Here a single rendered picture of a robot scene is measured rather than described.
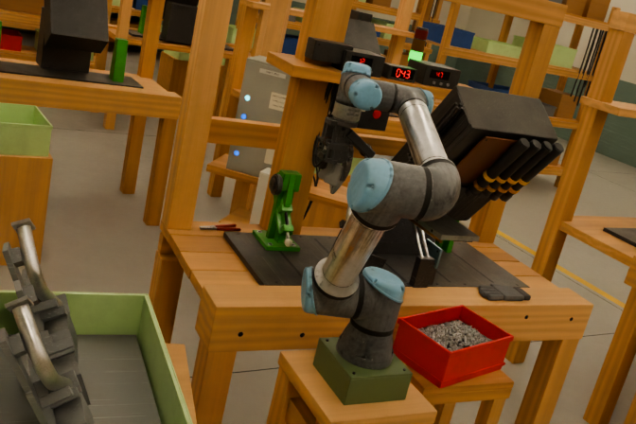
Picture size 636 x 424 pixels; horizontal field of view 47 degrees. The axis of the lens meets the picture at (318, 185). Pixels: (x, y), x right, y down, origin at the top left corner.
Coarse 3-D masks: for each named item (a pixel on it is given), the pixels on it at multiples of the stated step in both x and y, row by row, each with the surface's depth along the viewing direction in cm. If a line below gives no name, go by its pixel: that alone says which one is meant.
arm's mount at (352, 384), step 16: (320, 352) 194; (336, 352) 190; (320, 368) 193; (336, 368) 186; (352, 368) 184; (384, 368) 187; (400, 368) 189; (336, 384) 185; (352, 384) 180; (368, 384) 183; (384, 384) 185; (400, 384) 188; (352, 400) 182; (368, 400) 185; (384, 400) 187
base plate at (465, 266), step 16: (240, 240) 257; (256, 240) 260; (304, 240) 271; (320, 240) 275; (240, 256) 246; (256, 256) 247; (272, 256) 249; (288, 256) 253; (304, 256) 256; (320, 256) 259; (384, 256) 273; (400, 256) 277; (448, 256) 289; (464, 256) 293; (480, 256) 298; (256, 272) 235; (272, 272) 237; (288, 272) 240; (400, 272) 262; (448, 272) 273; (464, 272) 277; (480, 272) 281; (496, 272) 285
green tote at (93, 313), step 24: (0, 312) 178; (72, 312) 184; (96, 312) 187; (120, 312) 189; (144, 312) 188; (144, 336) 186; (144, 360) 184; (168, 360) 164; (168, 384) 159; (168, 408) 157
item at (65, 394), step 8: (40, 384) 135; (40, 392) 135; (48, 392) 136; (56, 392) 135; (64, 392) 136; (72, 392) 137; (40, 400) 135; (48, 400) 135; (56, 400) 135; (64, 400) 144
